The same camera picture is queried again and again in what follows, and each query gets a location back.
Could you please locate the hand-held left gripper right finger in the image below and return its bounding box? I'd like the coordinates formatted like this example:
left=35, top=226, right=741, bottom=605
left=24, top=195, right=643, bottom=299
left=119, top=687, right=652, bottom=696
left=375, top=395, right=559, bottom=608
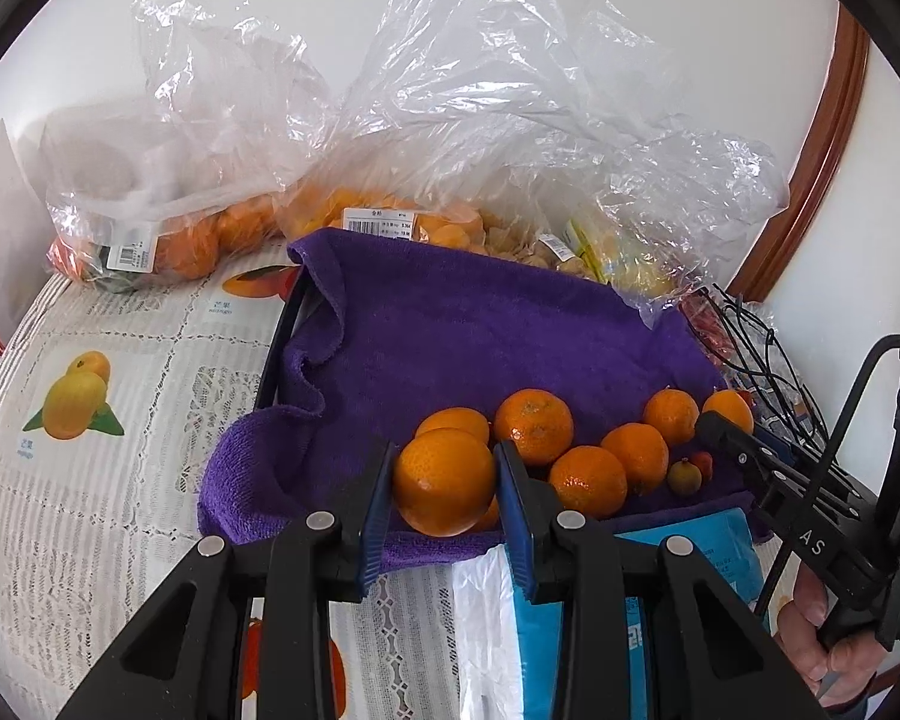
left=493, top=441, right=833, bottom=720

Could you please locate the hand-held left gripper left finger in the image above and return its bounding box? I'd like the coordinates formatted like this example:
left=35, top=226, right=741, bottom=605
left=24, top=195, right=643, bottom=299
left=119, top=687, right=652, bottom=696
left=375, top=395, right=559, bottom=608
left=56, top=439, right=400, bottom=720

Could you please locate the person's right hand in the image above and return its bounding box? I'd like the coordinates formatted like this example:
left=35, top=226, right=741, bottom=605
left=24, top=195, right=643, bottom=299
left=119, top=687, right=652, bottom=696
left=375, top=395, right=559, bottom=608
left=776, top=561, right=882, bottom=713

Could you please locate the black tray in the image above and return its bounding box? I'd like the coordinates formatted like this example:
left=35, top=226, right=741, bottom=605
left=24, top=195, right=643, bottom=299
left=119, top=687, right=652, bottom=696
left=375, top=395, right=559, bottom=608
left=259, top=270, right=323, bottom=410

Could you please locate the clear bag of kumquats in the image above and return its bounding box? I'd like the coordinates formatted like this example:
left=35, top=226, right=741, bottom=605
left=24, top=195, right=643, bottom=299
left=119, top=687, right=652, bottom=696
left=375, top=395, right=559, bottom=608
left=279, top=0, right=616, bottom=278

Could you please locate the brown wooden door frame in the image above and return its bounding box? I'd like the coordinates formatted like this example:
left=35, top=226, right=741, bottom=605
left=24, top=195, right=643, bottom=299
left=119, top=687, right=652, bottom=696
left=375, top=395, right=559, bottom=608
left=726, top=4, right=871, bottom=301

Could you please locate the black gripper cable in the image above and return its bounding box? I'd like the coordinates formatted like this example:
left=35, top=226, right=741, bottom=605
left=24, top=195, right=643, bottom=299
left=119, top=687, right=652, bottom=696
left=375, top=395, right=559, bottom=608
left=754, top=334, right=900, bottom=616

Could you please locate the blue tissue pack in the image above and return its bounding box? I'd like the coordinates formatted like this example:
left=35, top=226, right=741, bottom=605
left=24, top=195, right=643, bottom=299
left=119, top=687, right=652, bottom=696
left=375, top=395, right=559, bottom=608
left=450, top=508, right=766, bottom=720

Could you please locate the clear bag with yellow packets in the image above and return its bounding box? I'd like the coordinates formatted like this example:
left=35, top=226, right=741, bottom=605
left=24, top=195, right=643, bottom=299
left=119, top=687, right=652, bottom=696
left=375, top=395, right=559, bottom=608
left=547, top=127, right=790, bottom=331

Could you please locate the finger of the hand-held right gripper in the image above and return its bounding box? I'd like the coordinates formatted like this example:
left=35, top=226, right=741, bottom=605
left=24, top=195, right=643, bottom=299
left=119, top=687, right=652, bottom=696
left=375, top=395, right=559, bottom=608
left=754, top=426, right=865, bottom=512
left=694, top=409, right=797, bottom=500

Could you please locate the clear bag of large oranges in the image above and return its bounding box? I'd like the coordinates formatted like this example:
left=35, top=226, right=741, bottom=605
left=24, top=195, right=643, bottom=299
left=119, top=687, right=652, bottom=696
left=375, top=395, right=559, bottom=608
left=43, top=0, right=331, bottom=293

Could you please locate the yellow snack packet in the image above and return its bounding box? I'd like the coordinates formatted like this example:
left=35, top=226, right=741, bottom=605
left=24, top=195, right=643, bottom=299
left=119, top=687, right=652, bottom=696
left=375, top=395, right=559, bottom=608
left=566, top=217, right=676, bottom=297

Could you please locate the black wire basket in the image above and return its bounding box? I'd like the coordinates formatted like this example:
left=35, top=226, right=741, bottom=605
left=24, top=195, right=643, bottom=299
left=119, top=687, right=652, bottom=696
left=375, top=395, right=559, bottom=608
left=709, top=281, right=848, bottom=481

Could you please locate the purple towel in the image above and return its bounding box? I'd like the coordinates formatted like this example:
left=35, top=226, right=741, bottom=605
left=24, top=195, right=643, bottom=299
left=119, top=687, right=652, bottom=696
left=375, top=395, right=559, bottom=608
left=197, top=231, right=766, bottom=571

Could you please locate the bag of small red fruits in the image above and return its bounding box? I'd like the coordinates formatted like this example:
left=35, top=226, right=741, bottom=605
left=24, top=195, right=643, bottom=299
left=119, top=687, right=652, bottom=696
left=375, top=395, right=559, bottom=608
left=679, top=289, right=728, bottom=368

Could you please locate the fruit print tablecloth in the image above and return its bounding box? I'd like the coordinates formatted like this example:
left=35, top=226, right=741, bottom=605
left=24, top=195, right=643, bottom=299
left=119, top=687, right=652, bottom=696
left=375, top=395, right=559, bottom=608
left=0, top=259, right=511, bottom=720

